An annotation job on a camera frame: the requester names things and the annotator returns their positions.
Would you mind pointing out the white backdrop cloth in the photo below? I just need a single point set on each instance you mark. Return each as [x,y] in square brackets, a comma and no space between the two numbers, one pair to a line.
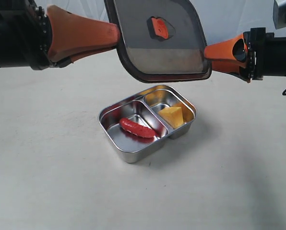
[221,19]

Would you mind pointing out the grey lunch box lid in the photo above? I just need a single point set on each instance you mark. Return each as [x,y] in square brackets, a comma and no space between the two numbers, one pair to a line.
[160,40]

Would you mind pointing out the yellow toy cheese wedge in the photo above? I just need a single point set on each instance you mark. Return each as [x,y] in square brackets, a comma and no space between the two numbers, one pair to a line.
[173,116]

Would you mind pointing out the steel two-compartment lunch box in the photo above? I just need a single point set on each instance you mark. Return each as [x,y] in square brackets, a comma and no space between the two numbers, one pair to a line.
[140,124]

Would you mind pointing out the red toy sausage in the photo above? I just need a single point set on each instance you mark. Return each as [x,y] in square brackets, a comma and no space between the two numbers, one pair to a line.
[136,129]

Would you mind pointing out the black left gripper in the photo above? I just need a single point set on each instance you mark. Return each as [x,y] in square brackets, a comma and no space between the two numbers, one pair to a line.
[73,37]

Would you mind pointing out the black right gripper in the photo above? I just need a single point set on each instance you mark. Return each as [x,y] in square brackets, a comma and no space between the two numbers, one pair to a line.
[265,55]

